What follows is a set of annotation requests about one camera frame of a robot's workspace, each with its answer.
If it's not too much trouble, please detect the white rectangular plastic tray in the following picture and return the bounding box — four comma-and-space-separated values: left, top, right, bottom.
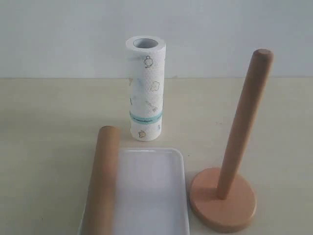
113, 147, 190, 235

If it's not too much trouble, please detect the wooden paper towel holder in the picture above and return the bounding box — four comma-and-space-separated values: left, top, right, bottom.
189, 49, 273, 233

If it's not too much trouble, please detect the white printed paper towel roll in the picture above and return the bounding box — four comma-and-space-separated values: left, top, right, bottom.
126, 35, 166, 142

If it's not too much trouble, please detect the brown cardboard tube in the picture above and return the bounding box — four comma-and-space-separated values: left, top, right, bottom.
81, 126, 120, 235

